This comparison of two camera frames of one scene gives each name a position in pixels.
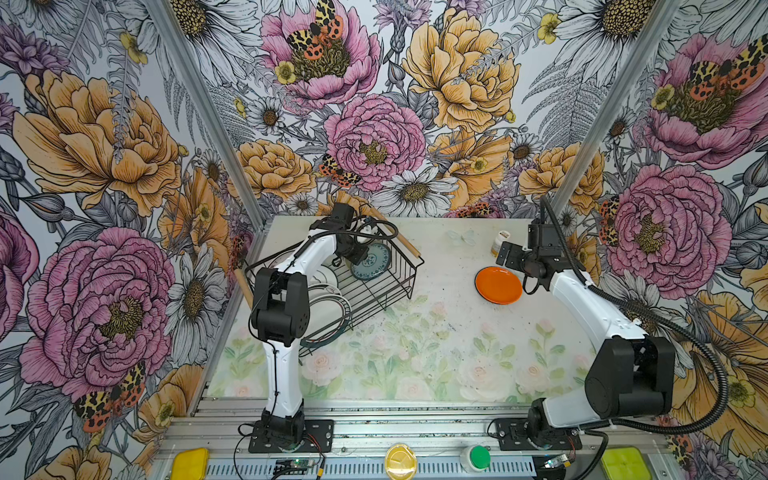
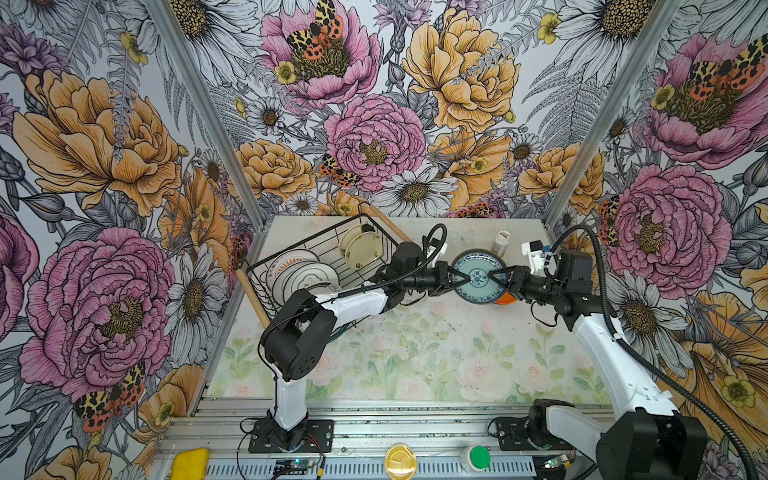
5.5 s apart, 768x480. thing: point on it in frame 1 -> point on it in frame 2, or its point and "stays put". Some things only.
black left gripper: [358, 256] -> [443, 283]
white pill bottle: [496, 246] stays put
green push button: [475, 458] stays put
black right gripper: [512, 260] -> [517, 279]
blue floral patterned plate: [379, 256] -> [478, 264]
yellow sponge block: [190, 464] stays put
